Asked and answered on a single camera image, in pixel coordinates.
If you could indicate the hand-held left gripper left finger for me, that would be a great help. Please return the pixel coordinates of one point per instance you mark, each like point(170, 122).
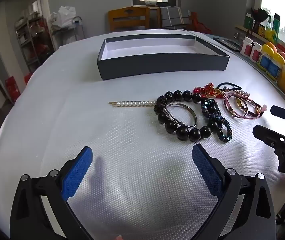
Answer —
point(78, 172)

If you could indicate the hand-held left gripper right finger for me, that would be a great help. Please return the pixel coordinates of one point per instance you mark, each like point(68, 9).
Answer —
point(206, 170)

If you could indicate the silver bangle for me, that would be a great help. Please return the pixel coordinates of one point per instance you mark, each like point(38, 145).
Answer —
point(194, 116)

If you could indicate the red bead gold jewelry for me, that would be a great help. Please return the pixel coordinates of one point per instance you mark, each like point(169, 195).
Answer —
point(207, 90)

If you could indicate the pearl hair clip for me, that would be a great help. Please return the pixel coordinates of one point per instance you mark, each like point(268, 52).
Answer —
point(132, 103)

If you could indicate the dark grey gift box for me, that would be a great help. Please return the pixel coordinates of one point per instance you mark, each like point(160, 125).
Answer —
point(162, 66)

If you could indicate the yellow bottle blue label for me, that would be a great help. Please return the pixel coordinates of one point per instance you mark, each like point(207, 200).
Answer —
point(275, 67)
point(265, 58)

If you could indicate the white pill bottle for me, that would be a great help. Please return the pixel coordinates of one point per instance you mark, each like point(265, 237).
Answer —
point(246, 47)
point(255, 53)

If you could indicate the green bottle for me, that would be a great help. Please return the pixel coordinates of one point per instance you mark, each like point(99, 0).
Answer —
point(276, 25)

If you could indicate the black patterned case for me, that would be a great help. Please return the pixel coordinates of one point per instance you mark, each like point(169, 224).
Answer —
point(227, 43)

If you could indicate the metal cup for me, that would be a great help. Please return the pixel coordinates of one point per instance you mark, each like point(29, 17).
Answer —
point(237, 36)

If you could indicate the green box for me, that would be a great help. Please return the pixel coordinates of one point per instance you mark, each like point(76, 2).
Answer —
point(248, 22)

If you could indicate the dark flower bouquet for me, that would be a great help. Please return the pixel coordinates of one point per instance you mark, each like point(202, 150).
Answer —
point(259, 17)

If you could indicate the red carton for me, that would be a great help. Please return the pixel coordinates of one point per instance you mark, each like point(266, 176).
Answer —
point(13, 88)

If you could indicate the red cloth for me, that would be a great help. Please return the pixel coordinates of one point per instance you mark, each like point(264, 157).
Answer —
point(198, 23)

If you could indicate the metal storage rack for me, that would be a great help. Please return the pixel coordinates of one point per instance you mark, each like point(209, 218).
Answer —
point(32, 42)

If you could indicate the metal cart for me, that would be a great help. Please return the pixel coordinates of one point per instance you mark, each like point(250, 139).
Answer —
point(78, 30)

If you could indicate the grey plaid cushion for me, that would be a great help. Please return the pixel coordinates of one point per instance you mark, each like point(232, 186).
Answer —
point(173, 16)

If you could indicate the white plastic bag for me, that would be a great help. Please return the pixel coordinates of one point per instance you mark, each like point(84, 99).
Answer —
point(62, 16)

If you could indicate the wooden chair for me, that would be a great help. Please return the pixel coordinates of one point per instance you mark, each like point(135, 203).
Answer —
point(128, 18)

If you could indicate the clear bowl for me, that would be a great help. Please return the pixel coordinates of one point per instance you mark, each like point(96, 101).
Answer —
point(150, 3)

